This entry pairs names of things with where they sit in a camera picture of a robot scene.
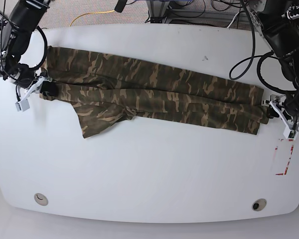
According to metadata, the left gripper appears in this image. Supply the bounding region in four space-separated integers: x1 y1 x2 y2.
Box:
262 80 299 133

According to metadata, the table cable grommet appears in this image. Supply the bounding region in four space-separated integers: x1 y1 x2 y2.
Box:
252 199 267 212
34 193 48 206

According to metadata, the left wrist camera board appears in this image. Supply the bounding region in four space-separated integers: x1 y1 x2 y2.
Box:
283 128 298 140

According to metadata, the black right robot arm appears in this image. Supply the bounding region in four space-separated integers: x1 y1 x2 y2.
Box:
0 0 58 112

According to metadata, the right table cable grommet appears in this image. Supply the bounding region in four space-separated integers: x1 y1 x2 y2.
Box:
252 199 267 212

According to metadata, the camouflage T-shirt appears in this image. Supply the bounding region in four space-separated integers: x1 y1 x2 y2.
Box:
41 46 269 138

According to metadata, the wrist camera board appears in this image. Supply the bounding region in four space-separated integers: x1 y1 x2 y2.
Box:
15 99 30 112
283 128 298 140

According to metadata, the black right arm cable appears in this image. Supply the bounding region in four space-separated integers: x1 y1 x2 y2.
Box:
0 0 48 73

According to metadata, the left table cable grommet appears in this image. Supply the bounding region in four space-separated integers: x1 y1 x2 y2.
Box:
34 193 48 206

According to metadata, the white power strip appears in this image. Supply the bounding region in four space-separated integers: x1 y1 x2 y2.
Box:
287 6 299 19

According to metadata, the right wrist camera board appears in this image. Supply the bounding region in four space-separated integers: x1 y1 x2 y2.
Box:
15 99 30 112

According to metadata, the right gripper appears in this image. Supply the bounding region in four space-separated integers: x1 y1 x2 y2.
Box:
0 46 59 102

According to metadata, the aluminium frame stand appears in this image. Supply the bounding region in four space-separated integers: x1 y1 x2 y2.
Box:
146 0 205 24

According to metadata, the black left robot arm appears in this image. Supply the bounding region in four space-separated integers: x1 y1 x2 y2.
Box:
247 0 299 140

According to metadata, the white cable on floor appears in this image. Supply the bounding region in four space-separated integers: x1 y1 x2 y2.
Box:
226 10 240 28

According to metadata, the red tape rectangle marking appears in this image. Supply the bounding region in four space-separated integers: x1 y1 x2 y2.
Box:
271 138 295 176

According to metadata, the yellow cable on floor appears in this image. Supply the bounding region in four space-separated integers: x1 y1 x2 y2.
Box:
69 9 115 27

